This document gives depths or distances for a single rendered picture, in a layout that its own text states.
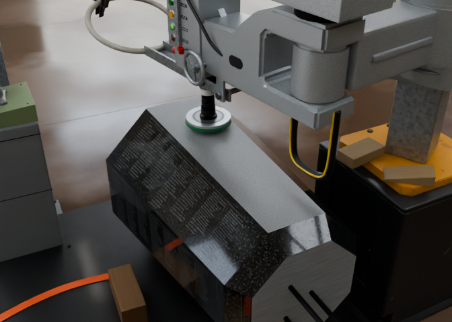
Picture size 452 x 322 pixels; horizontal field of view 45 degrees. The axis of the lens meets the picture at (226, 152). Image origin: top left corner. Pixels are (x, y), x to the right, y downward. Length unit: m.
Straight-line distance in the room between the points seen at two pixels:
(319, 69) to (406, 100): 0.70
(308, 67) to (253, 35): 0.27
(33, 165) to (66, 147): 1.26
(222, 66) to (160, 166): 0.59
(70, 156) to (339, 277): 2.41
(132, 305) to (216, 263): 0.73
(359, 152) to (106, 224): 1.61
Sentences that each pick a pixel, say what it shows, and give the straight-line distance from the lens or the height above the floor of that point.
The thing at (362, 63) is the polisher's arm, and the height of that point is 1.36.
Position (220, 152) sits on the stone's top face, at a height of 0.83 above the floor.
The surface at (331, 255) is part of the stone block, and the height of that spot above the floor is 0.69.
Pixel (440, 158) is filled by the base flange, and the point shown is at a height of 0.78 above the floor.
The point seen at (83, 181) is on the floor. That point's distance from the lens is 3.78.
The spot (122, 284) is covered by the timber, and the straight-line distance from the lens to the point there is 2.79.
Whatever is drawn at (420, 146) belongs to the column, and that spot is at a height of 0.86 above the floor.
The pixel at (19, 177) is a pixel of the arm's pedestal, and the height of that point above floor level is 0.52.
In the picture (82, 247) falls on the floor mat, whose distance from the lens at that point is 3.22.
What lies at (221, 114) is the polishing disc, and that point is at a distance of 2.59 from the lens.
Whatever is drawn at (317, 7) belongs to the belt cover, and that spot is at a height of 1.60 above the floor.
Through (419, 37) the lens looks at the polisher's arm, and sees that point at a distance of 2.17.
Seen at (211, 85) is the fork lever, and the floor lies 1.09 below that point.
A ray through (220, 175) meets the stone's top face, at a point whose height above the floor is 0.83.
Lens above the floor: 2.09
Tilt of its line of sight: 32 degrees down
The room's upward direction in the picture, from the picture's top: straight up
